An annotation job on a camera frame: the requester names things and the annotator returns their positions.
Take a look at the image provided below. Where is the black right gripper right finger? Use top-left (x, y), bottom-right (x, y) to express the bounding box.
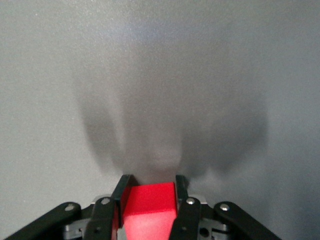
top-left (168, 174), bottom-right (283, 240)

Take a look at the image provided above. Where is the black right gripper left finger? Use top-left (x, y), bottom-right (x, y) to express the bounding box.
top-left (3, 174), bottom-right (137, 240)

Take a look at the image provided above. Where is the small red cube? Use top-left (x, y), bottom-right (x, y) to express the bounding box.
top-left (113, 181), bottom-right (179, 240)

